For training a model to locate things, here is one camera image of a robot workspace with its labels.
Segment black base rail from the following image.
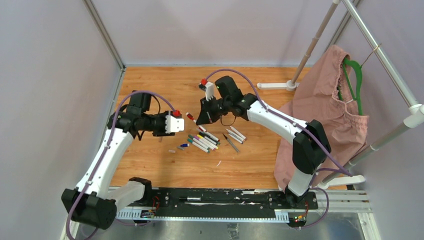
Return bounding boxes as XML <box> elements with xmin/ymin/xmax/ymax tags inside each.
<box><xmin>116</xmin><ymin>187</ymin><xmax>318</xmax><ymax>223</ymax></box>

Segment metal clothes rack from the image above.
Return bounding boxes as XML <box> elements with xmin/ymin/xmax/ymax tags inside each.
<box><xmin>256</xmin><ymin>0</ymin><xmax>424</xmax><ymax>190</ymax></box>

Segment teal capped white marker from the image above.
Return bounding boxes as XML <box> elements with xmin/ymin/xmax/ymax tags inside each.
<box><xmin>187</xmin><ymin>138</ymin><xmax>210</xmax><ymax>153</ymax></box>

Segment pink cloth garment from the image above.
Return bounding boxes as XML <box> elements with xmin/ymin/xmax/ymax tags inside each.
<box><xmin>273</xmin><ymin>44</ymin><xmax>370</xmax><ymax>191</ymax></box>

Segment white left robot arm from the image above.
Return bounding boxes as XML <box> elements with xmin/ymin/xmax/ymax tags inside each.
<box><xmin>61</xmin><ymin>90</ymin><xmax>184</xmax><ymax>233</ymax></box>

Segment black capped white marker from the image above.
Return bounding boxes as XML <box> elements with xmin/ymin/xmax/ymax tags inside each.
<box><xmin>198</xmin><ymin>132</ymin><xmax>219</xmax><ymax>145</ymax></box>

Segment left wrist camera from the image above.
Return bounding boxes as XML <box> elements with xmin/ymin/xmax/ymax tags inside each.
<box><xmin>165</xmin><ymin>110</ymin><xmax>185</xmax><ymax>134</ymax></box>

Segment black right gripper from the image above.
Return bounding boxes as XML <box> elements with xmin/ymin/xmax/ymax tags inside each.
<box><xmin>197</xmin><ymin>95</ymin><xmax>232</xmax><ymax>126</ymax></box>

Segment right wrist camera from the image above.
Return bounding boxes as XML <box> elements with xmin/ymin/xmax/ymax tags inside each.
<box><xmin>198</xmin><ymin>78</ymin><xmax>215</xmax><ymax>101</ymax></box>

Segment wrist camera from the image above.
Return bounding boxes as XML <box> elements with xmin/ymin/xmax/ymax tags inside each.
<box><xmin>165</xmin><ymin>110</ymin><xmax>185</xmax><ymax>134</ymax></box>
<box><xmin>198</xmin><ymin>78</ymin><xmax>215</xmax><ymax>101</ymax></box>

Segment dark green capped marker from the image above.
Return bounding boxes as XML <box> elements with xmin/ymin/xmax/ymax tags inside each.
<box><xmin>188</xmin><ymin>134</ymin><xmax>211</xmax><ymax>150</ymax></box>

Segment green clothes hanger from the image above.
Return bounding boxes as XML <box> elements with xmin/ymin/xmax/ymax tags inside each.
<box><xmin>337</xmin><ymin>57</ymin><xmax>364</xmax><ymax>116</ymax></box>

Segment houndstooth patterned pen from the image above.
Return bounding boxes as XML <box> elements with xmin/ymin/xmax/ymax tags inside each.
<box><xmin>222</xmin><ymin>133</ymin><xmax>240</xmax><ymax>153</ymax></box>

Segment brown capped white marker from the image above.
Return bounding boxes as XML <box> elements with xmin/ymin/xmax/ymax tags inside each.
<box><xmin>230</xmin><ymin>126</ymin><xmax>246</xmax><ymax>141</ymax></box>

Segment pink capped white marker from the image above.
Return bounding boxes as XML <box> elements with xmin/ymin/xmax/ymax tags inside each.
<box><xmin>194</xmin><ymin>135</ymin><xmax>214</xmax><ymax>151</ymax></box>

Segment yellow capped white marker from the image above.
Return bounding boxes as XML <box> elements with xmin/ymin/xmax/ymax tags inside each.
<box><xmin>196</xmin><ymin>134</ymin><xmax>218</xmax><ymax>150</ymax></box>

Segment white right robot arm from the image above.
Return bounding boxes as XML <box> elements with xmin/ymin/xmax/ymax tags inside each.
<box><xmin>196</xmin><ymin>76</ymin><xmax>331</xmax><ymax>209</ymax></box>

